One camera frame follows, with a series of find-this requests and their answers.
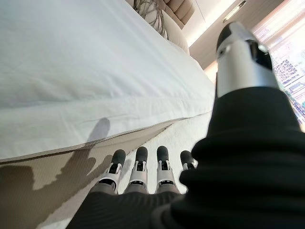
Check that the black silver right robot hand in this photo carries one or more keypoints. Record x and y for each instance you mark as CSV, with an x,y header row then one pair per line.
x,y
238,179

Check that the white duvet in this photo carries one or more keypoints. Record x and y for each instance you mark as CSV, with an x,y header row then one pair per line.
x,y
95,71

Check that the large bright window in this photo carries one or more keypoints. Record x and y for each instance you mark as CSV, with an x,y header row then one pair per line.
x,y
290,71

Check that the beige pillow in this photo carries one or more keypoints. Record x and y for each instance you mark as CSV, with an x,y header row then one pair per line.
x,y
176,35

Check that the woven fringed grey cushion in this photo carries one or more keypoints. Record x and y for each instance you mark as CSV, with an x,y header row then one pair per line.
x,y
152,16

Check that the beige woven bedspread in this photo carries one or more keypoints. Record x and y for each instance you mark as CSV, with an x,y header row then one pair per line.
x,y
47,195

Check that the long metal wall fixture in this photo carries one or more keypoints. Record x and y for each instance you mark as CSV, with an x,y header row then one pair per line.
x,y
233,12

